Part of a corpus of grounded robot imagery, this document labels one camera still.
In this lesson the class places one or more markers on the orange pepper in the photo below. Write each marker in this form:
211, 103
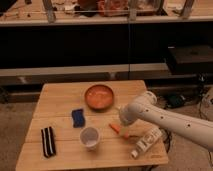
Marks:
117, 129

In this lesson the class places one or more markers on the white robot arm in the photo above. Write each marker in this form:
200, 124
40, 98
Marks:
143, 107

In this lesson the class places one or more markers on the orange ceramic bowl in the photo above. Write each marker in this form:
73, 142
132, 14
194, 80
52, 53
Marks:
99, 97

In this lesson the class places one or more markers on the blue sponge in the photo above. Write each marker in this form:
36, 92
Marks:
78, 118

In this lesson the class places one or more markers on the wooden table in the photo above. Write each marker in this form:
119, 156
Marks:
54, 108

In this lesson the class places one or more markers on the white plastic bottle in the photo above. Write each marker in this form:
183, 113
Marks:
146, 142

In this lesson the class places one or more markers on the black white striped cloth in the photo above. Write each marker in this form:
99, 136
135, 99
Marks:
48, 142

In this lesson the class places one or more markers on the red object on shelf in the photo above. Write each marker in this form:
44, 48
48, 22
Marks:
112, 7

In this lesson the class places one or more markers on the black box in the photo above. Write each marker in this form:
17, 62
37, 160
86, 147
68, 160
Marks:
190, 60

